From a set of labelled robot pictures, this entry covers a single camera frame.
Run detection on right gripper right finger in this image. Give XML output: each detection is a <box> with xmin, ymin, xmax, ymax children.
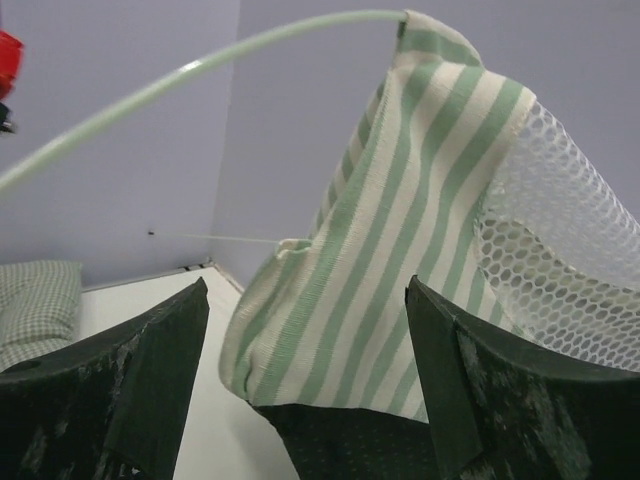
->
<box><xmin>405</xmin><ymin>278</ymin><xmax>639</xmax><ymax>479</ymax></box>

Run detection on white tent pole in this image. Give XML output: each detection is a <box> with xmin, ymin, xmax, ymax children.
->
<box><xmin>146</xmin><ymin>230</ymin><xmax>280</xmax><ymax>245</ymax></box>
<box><xmin>1</xmin><ymin>9</ymin><xmax>407</xmax><ymax>194</ymax></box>

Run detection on green striped pet tent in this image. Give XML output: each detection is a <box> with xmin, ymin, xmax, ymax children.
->
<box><xmin>219</xmin><ymin>11</ymin><xmax>639</xmax><ymax>479</ymax></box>

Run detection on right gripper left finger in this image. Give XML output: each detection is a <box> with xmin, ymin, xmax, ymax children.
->
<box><xmin>1</xmin><ymin>279</ymin><xmax>209</xmax><ymax>480</ymax></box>

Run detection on green checkered cushion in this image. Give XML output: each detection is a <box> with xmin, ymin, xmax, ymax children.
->
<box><xmin>1</xmin><ymin>260</ymin><xmax>82</xmax><ymax>371</ymax></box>

